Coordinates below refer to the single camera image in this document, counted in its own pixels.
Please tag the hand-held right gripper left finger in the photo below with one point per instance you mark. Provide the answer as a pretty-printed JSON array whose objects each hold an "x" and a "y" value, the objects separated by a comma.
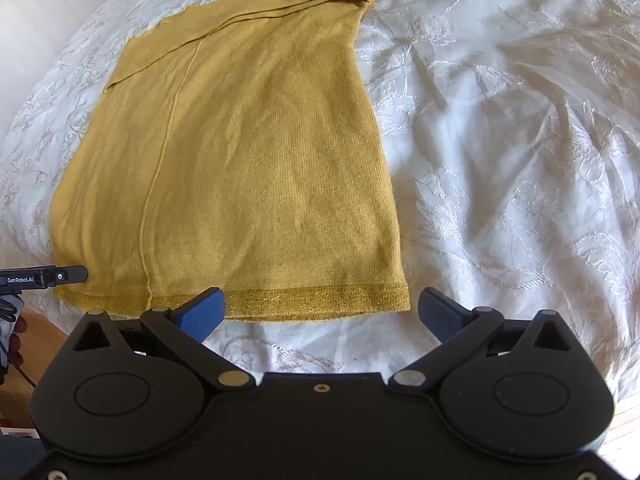
[{"x": 202, "y": 317}]

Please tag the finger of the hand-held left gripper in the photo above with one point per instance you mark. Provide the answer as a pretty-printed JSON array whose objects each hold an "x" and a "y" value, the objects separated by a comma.
[{"x": 67, "y": 276}]

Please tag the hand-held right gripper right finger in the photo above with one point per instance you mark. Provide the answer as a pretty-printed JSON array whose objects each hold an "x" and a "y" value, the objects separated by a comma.
[{"x": 440, "y": 317}]

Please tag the yellow knit sweater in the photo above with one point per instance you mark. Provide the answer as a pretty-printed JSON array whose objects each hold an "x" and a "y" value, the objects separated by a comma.
[{"x": 250, "y": 160}]

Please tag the white embroidered bedspread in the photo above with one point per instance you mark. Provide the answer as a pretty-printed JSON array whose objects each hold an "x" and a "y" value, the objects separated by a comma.
[{"x": 500, "y": 160}]

